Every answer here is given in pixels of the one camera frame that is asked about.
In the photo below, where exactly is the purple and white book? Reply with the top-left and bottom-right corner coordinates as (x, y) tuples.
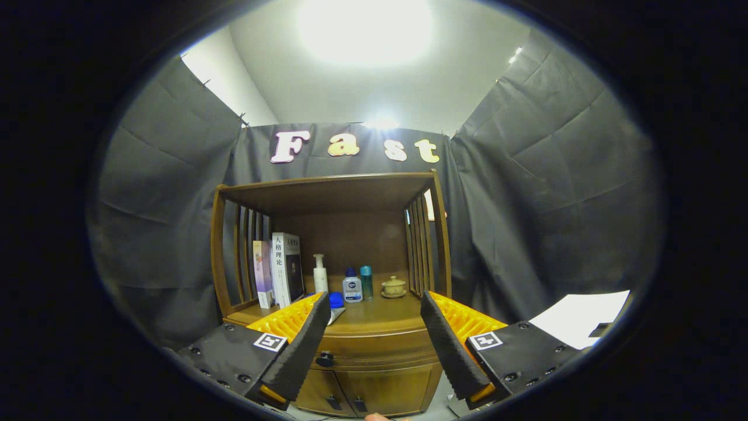
(252, 240), (275, 309)

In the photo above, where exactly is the brown wooden cabinet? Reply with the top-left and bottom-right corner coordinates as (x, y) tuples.
(210, 170), (452, 417)

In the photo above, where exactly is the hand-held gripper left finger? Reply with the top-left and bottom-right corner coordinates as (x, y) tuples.
(175, 291), (332, 410)

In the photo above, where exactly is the thick white book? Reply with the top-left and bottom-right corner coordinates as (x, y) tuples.
(271, 232), (305, 309)

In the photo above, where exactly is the white bottle with blue pump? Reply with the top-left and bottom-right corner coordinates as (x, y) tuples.
(342, 267), (363, 303)

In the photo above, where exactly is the wooden countertop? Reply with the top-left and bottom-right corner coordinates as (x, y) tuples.
(225, 289), (436, 337)

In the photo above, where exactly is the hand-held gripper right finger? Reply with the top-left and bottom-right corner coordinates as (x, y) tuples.
(420, 291), (585, 410)

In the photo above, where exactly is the brown wooden drawer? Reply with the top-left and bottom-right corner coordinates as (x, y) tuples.
(313, 330), (442, 370)

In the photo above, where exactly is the wooden cabinet door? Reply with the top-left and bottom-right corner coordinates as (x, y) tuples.
(336, 363), (443, 417)
(292, 367), (357, 417)

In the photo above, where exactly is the white sheet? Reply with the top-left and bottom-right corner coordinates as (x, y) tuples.
(529, 290), (632, 350)

